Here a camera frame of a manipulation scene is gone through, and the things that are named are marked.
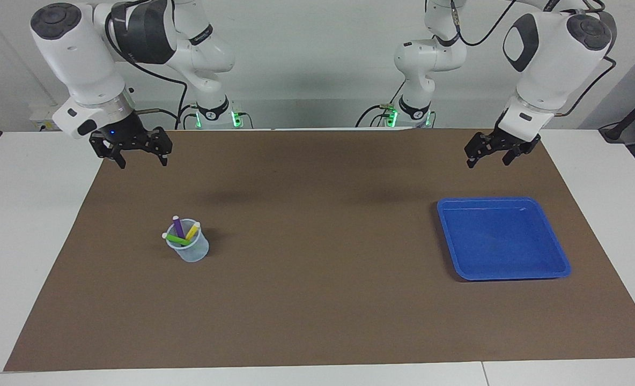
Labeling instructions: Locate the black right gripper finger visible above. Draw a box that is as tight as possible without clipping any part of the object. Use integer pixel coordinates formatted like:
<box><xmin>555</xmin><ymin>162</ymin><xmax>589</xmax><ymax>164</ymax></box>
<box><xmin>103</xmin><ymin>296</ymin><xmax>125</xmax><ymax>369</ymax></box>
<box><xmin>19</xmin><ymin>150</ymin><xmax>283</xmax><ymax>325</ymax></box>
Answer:
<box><xmin>90</xmin><ymin>133</ymin><xmax>127</xmax><ymax>169</ymax></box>
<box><xmin>146</xmin><ymin>127</ymin><xmax>173</xmax><ymax>166</ymax></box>

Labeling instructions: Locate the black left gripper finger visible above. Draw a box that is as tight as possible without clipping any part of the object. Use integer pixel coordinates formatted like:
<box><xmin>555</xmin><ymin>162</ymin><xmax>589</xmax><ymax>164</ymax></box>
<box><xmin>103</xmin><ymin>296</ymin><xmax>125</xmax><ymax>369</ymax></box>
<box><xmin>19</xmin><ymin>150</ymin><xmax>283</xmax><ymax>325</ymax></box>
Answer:
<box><xmin>465</xmin><ymin>133</ymin><xmax>493</xmax><ymax>169</ymax></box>
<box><xmin>503</xmin><ymin>145</ymin><xmax>533</xmax><ymax>166</ymax></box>

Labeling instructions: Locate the blue plastic tray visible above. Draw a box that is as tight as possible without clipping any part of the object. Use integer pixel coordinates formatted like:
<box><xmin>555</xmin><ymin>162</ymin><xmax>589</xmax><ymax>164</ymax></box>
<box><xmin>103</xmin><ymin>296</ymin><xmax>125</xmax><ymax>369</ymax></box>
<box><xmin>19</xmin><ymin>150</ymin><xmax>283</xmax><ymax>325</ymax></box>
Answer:
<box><xmin>437</xmin><ymin>196</ymin><xmax>572</xmax><ymax>281</ymax></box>

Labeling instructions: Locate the clear plastic cup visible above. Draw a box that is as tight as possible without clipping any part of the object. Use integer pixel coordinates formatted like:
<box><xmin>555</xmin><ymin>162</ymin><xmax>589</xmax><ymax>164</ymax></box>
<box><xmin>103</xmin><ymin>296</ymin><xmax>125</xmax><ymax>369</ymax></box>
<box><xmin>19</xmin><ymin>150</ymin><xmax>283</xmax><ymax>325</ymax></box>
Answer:
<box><xmin>166</xmin><ymin>218</ymin><xmax>210</xmax><ymax>263</ymax></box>

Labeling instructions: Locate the black stand with pole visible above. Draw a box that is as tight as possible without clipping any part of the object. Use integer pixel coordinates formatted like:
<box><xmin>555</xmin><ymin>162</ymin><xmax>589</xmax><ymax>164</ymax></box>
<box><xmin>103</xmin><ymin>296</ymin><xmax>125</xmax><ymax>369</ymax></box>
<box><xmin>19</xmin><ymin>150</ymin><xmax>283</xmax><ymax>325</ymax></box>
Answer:
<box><xmin>599</xmin><ymin>86</ymin><xmax>635</xmax><ymax>143</ymax></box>

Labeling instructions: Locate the brown table mat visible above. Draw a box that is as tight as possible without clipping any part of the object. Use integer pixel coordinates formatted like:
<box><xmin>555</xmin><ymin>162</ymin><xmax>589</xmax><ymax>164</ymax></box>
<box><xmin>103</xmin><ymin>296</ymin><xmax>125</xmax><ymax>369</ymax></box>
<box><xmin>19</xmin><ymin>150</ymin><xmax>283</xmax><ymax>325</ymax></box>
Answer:
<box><xmin>4</xmin><ymin>128</ymin><xmax>635</xmax><ymax>372</ymax></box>

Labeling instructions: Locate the black base power cable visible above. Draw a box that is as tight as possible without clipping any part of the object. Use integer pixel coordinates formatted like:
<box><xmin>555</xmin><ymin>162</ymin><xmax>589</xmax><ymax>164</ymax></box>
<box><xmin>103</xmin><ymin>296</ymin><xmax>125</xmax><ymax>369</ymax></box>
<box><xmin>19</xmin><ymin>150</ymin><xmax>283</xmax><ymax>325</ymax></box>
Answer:
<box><xmin>355</xmin><ymin>80</ymin><xmax>407</xmax><ymax>128</ymax></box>
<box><xmin>174</xmin><ymin>105</ymin><xmax>200</xmax><ymax>130</ymax></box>

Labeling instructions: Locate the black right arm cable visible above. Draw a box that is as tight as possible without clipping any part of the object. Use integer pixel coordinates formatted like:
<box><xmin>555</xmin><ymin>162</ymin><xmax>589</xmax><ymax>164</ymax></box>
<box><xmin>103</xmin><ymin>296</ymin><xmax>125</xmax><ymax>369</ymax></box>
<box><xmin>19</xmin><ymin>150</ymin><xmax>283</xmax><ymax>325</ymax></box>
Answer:
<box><xmin>105</xmin><ymin>11</ymin><xmax>189</xmax><ymax>129</ymax></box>

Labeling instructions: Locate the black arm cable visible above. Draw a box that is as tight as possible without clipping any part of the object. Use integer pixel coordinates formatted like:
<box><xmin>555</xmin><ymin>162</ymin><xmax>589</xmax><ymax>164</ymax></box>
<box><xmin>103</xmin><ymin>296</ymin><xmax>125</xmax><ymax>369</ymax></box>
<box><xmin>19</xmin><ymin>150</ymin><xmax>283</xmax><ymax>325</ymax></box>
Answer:
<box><xmin>105</xmin><ymin>11</ymin><xmax>189</xmax><ymax>129</ymax></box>
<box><xmin>449</xmin><ymin>0</ymin><xmax>618</xmax><ymax>116</ymax></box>

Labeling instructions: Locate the white wall socket box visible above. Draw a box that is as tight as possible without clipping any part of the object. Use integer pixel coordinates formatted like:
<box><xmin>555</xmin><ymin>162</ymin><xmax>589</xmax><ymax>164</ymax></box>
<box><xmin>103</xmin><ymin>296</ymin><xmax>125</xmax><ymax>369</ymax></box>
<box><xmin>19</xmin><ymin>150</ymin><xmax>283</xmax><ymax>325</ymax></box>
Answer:
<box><xmin>29</xmin><ymin>106</ymin><xmax>65</xmax><ymax>132</ymax></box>

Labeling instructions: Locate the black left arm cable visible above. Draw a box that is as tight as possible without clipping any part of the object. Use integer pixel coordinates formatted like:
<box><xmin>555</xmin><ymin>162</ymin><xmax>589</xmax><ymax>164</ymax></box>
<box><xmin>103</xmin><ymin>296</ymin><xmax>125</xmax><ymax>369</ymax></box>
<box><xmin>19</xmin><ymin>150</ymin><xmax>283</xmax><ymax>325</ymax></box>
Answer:
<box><xmin>449</xmin><ymin>0</ymin><xmax>618</xmax><ymax>116</ymax></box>

